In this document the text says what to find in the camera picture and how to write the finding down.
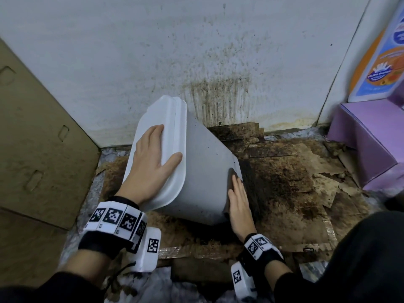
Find person's left hand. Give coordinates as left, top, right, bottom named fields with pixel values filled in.
left=115, top=124, right=183, bottom=207

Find person's right hand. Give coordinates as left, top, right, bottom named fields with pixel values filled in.
left=228, top=175, right=258, bottom=243

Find brown cleaning cloth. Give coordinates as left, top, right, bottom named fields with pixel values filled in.
left=223, top=160, right=262, bottom=222

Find white pedal trash bin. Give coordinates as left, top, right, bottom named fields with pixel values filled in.
left=122, top=95, right=244, bottom=226

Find person's right forearm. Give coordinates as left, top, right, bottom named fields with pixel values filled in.
left=263, top=260, right=322, bottom=303

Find person's left forearm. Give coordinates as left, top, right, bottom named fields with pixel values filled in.
left=0, top=248, right=112, bottom=303

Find person's black trousers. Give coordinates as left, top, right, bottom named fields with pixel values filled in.
left=315, top=210, right=404, bottom=303

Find black right wristband white markers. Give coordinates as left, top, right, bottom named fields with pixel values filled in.
left=237, top=233, right=285, bottom=277

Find black wristband white markers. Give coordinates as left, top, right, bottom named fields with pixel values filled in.
left=78, top=196, right=148, bottom=260
left=237, top=233, right=285, bottom=277

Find stained brown cardboard floor sheet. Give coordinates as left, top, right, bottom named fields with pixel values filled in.
left=94, top=122, right=370, bottom=281

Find black left wristband white markers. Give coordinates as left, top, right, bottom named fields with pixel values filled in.
left=78, top=196, right=148, bottom=260

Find tan cardboard panel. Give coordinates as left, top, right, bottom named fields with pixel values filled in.
left=0, top=37, right=101, bottom=287

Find purple display box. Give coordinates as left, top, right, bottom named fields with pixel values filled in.
left=326, top=81, right=404, bottom=194

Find white bottle blue orange label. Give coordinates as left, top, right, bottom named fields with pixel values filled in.
left=347, top=0, right=404, bottom=103

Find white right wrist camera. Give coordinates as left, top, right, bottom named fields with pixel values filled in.
left=230, top=261, right=258, bottom=300

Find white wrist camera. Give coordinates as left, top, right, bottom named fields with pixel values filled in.
left=130, top=226, right=162, bottom=274
left=230, top=261, right=258, bottom=300

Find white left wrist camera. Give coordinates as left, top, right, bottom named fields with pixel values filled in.
left=130, top=226, right=162, bottom=274

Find black left camera cable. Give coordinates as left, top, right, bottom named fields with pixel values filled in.
left=105, top=263, right=137, bottom=291

